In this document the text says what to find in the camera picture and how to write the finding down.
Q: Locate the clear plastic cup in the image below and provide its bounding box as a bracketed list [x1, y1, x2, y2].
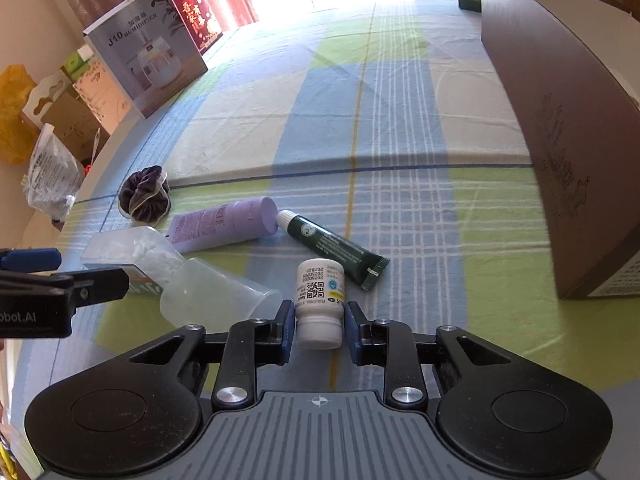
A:
[160, 258, 282, 333]

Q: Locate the green ointment tube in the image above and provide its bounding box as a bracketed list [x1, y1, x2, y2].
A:
[277, 209, 390, 290]

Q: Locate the white pill bottle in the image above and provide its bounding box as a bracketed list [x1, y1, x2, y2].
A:
[295, 258, 346, 350]

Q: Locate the dark purple scrunchie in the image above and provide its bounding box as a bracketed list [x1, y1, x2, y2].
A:
[117, 165, 171, 226]

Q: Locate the purple cream tube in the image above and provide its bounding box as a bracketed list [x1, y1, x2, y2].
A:
[166, 196, 279, 254]

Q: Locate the checked tablecloth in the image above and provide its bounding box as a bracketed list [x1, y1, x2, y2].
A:
[8, 0, 640, 480]

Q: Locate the clear plastic bag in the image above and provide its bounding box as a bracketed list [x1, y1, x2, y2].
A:
[22, 124, 85, 222]

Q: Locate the yellow plastic bag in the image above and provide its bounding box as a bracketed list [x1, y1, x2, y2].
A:
[0, 64, 39, 165]

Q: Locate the brown cardboard carton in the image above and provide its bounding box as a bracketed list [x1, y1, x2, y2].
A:
[20, 58, 131, 165]

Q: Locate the white humidifier box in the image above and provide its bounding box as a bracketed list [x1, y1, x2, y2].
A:
[84, 0, 207, 117]

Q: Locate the red gift bag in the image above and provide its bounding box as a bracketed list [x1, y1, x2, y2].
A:
[174, 0, 222, 53]

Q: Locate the brown cardboard storage box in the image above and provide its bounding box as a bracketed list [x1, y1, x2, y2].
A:
[482, 0, 639, 299]

